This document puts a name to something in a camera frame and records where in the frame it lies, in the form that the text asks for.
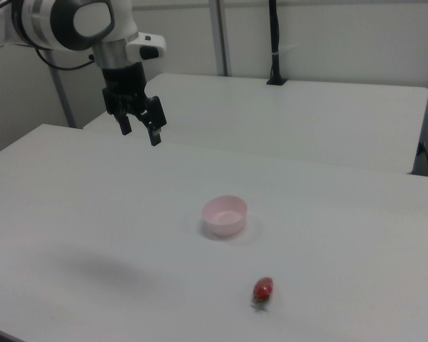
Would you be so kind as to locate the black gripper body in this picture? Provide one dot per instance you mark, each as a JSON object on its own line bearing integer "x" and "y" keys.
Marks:
{"x": 123, "y": 82}

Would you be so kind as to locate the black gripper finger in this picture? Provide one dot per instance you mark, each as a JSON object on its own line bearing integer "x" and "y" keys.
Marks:
{"x": 156, "y": 119}
{"x": 125, "y": 124}

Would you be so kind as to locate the red strawberry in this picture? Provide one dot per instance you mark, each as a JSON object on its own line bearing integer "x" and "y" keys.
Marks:
{"x": 263, "y": 288}

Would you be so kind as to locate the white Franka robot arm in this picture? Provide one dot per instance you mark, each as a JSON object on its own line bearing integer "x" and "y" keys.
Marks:
{"x": 57, "y": 25}

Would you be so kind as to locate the pink plastic bowl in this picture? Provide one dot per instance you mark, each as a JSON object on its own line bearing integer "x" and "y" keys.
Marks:
{"x": 224, "y": 217}

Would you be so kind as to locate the white side table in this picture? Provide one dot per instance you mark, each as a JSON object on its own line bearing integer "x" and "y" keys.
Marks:
{"x": 271, "y": 117}

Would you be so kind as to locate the grey metal partition post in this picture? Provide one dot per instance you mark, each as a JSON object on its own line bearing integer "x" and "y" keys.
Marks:
{"x": 63, "y": 99}
{"x": 222, "y": 35}

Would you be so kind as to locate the black camera pole with base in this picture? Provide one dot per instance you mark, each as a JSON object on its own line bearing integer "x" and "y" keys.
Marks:
{"x": 275, "y": 42}

